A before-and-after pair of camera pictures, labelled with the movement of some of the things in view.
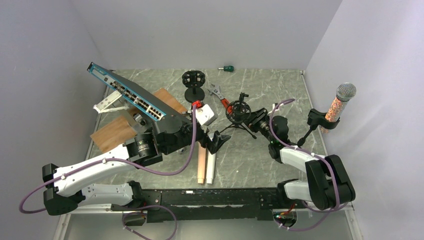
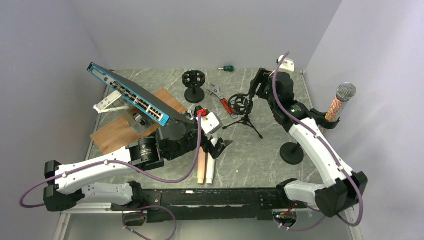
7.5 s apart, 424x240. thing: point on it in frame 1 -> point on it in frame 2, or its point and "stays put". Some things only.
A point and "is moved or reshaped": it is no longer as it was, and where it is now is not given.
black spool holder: x=193 y=79 stays put
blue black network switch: x=150 y=103 stays put
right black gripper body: x=262 y=116 -> x=264 y=78
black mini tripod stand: x=237 y=112 is moved or reshaped
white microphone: x=210 y=168 stays put
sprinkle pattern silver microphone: x=344 y=92 stays put
